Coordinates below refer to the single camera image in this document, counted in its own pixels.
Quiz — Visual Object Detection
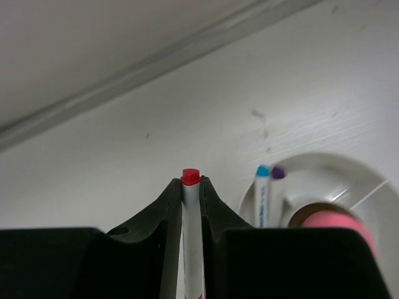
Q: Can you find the purple capped white marker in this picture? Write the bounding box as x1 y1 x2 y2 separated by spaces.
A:
269 165 286 227

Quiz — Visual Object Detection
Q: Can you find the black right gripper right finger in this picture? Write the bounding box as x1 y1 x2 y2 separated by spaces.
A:
199 177 391 298

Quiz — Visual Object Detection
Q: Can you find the blue capped white marker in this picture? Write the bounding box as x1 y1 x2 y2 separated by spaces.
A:
254 165 270 229

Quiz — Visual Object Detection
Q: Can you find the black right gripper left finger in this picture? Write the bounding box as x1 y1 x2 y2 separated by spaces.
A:
1 179 182 298

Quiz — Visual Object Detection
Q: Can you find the white round divided pen holder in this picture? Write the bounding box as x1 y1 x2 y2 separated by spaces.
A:
274 153 398 232

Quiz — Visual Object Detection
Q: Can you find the red capped white marker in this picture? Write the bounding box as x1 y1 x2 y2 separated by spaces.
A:
181 168 204 299

